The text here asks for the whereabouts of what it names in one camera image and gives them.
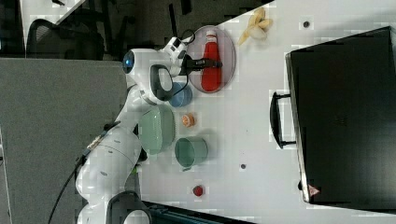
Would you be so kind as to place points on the orange slice toy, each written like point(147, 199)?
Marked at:
point(188, 120)

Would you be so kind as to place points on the peeled banana toy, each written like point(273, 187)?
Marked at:
point(257, 26)

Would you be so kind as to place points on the grey oval plate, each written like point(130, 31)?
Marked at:
point(226, 52)

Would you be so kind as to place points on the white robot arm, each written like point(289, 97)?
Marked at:
point(106, 163)

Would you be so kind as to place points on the strawberry toy near table edge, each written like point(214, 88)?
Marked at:
point(198, 191)

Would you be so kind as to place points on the green colander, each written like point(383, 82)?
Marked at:
point(157, 129)

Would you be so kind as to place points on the green pot handle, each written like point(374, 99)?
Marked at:
point(134, 171)

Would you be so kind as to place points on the blue bowl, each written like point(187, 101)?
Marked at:
point(183, 96)

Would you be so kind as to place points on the red ketchup bottle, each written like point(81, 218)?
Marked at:
point(211, 76)

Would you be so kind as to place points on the black office chair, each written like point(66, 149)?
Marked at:
point(67, 41)

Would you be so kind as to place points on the black toaster oven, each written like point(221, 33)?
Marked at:
point(342, 98)

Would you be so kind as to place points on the green mug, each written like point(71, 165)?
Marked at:
point(190, 151)

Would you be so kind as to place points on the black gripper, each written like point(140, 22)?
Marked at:
point(189, 65)

